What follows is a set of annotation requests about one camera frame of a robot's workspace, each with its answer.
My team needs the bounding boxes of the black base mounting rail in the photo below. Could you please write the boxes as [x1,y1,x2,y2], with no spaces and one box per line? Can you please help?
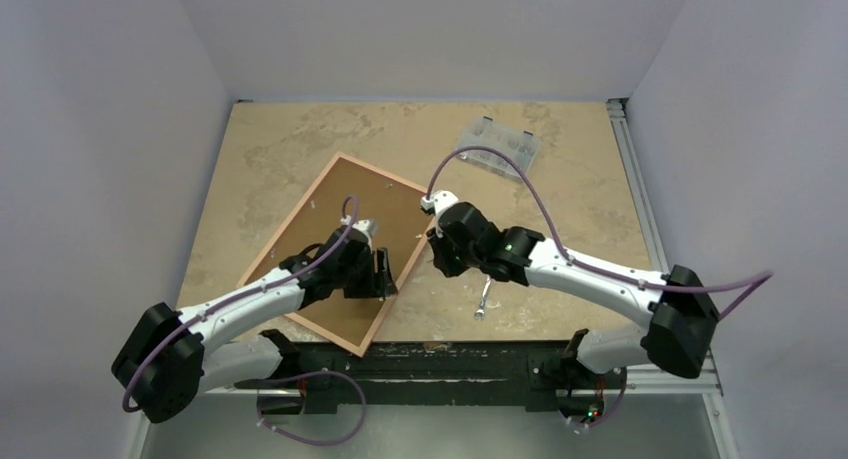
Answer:
[235,340,627,421]

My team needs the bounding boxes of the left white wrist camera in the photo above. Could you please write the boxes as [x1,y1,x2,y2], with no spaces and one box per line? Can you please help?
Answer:
[340,216,378,242]

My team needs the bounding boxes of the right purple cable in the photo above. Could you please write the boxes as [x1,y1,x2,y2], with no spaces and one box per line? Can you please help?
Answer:
[425,145,775,321]

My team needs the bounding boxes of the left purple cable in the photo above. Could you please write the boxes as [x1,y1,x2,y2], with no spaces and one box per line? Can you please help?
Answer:
[122,194,361,414]

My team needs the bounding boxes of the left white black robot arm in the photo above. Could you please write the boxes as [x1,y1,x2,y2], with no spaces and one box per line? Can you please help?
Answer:
[111,227,397,423]

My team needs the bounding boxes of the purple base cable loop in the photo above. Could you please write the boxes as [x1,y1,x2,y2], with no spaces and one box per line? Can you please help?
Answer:
[256,369,368,447]

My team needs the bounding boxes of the silver combination wrench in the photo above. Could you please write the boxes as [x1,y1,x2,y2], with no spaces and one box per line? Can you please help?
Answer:
[474,276,494,321]

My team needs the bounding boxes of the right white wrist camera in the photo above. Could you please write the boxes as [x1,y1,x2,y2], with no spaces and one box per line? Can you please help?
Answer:
[420,190,459,219]

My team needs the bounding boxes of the clear plastic screw organizer box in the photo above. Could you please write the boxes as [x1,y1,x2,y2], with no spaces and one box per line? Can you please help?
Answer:
[456,116,542,181]

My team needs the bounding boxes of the aluminium extrusion frame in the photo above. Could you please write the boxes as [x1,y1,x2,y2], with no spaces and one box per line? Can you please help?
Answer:
[606,99,740,458]

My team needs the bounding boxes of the pink picture frame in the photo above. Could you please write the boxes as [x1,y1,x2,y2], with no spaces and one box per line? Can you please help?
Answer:
[238,153,433,357]

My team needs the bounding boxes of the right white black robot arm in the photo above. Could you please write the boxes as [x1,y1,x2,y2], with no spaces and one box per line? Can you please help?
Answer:
[421,193,719,386]

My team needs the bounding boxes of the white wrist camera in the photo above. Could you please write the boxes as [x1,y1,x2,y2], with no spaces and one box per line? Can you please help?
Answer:
[340,216,378,242]
[420,190,459,219]

